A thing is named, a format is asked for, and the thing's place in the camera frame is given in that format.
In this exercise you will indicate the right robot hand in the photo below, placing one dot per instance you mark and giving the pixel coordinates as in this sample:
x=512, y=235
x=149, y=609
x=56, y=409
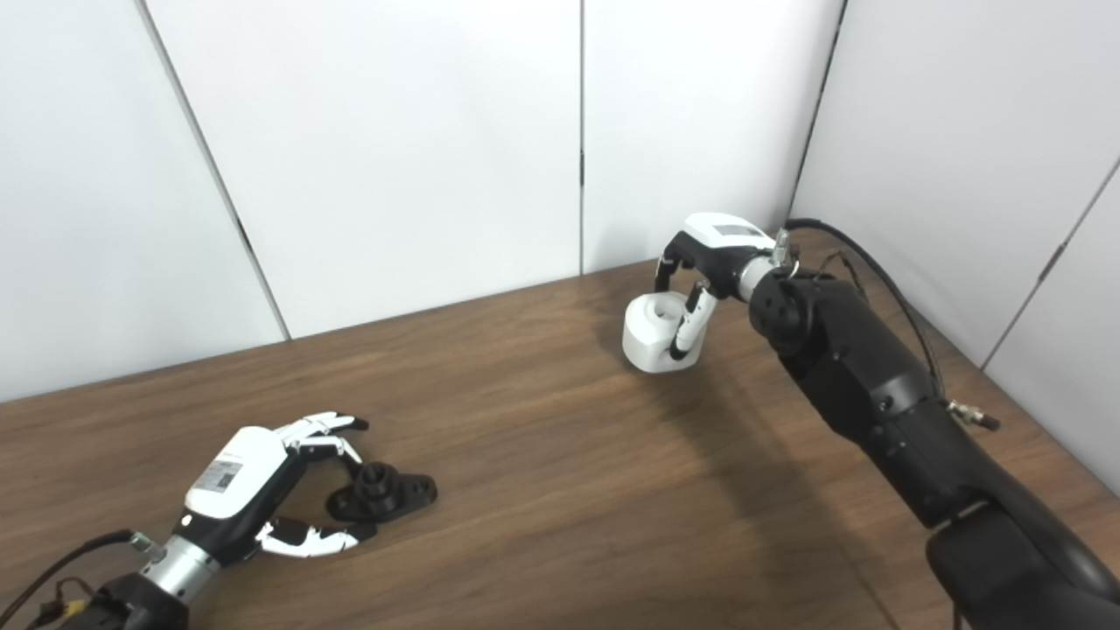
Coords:
x=722, y=245

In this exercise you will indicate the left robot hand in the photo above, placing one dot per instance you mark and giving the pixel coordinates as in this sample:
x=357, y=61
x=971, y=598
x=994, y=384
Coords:
x=236, y=477

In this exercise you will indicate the round white piece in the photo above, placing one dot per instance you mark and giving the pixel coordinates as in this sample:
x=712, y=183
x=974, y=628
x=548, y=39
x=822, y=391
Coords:
x=647, y=337

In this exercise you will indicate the black holder with flange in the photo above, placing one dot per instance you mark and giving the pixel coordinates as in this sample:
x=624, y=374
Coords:
x=389, y=494

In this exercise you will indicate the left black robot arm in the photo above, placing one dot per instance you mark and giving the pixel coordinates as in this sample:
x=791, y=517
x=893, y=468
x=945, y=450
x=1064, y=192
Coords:
x=140, y=599

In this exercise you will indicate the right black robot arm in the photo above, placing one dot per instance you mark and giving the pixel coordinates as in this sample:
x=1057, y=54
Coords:
x=884, y=385

